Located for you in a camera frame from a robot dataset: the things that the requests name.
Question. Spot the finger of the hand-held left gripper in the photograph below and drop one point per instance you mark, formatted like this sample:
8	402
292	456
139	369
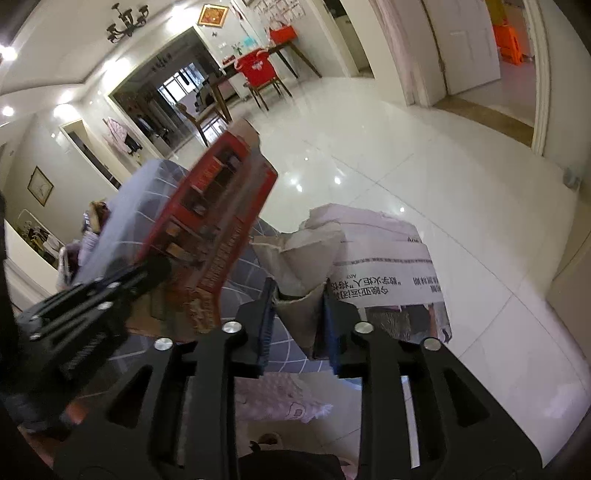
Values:
115	293

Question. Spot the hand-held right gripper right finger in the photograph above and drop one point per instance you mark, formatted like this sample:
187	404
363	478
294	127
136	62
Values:
328	332

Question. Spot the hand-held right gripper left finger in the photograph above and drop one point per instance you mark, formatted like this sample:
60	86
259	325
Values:
265	327

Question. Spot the newspaper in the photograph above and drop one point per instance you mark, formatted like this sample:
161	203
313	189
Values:
383	258

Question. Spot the red cardboard box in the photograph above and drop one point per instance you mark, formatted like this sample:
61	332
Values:
217	194

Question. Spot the heap of cloth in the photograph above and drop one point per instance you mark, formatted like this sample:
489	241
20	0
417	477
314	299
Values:
90	230

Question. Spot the pink patterned cloth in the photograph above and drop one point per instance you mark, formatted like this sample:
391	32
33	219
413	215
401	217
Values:
277	401

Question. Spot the blue-grey grid tablecloth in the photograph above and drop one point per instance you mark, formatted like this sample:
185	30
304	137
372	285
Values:
134	207

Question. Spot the cluttered shelf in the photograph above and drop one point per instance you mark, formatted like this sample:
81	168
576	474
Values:
39	237

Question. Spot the dark hanging garment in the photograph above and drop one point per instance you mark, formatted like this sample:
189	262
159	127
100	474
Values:
133	143

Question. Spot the pink jacket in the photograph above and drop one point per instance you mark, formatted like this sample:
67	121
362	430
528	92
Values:
114	134

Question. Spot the wooden armchair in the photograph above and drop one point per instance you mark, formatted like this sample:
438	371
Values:
198	117

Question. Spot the ceiling spotlight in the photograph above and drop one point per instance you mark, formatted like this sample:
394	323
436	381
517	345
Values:
5	50
7	110

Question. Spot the wooden chair with cover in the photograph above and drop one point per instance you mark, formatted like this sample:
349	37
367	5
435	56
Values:
268	90

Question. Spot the red fabric chair cover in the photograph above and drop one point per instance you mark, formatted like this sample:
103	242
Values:
256	69

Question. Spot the black chandelier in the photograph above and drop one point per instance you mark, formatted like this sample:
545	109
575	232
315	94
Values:
124	27

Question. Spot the wooden dining table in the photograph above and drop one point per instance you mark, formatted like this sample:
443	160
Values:
295	48

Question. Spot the red gold framed picture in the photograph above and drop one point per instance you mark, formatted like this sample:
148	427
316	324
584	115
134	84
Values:
212	15

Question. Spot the pink curtain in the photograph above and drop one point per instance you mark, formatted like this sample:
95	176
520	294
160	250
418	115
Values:
392	37

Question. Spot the white door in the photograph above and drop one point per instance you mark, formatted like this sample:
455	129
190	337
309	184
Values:
461	46

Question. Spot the orange plastic stool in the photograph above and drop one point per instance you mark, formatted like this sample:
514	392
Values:
508	44

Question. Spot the framed wall picture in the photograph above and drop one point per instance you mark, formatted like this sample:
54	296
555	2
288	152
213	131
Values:
40	186

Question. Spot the wall of paper cards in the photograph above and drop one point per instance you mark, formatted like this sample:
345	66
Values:
277	10

